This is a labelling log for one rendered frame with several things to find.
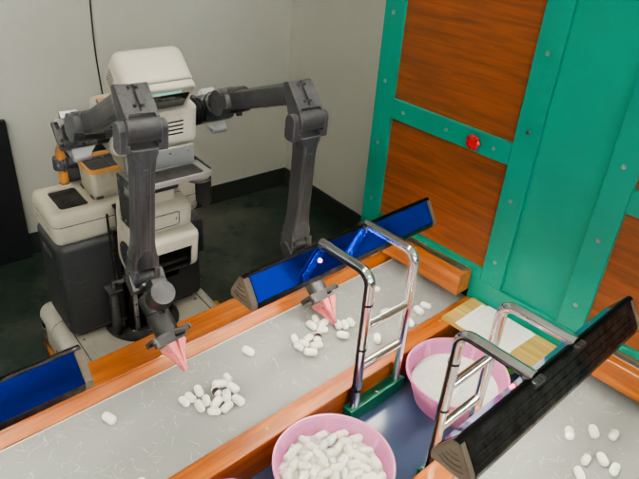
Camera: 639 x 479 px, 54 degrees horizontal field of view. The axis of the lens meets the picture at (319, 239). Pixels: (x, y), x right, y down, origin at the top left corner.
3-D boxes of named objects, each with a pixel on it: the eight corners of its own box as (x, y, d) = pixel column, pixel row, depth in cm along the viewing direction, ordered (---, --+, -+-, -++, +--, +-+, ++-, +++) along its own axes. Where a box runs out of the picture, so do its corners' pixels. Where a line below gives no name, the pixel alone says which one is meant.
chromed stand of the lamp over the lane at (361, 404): (300, 381, 167) (309, 239, 144) (353, 350, 179) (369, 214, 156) (350, 424, 155) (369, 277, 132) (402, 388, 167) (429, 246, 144)
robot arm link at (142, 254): (159, 112, 137) (110, 117, 131) (170, 122, 133) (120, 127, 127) (159, 274, 159) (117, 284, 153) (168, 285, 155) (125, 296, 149)
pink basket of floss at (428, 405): (402, 431, 155) (407, 403, 150) (399, 358, 177) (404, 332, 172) (510, 443, 153) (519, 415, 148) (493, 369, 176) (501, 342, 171)
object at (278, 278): (229, 295, 137) (229, 267, 133) (413, 214, 174) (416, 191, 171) (251, 313, 132) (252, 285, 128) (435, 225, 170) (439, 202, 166)
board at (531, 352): (440, 318, 179) (441, 316, 179) (472, 299, 188) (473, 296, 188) (543, 383, 159) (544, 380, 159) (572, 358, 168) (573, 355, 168)
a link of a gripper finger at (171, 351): (207, 358, 149) (190, 324, 150) (182, 372, 145) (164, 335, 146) (198, 365, 154) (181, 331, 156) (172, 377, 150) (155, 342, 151)
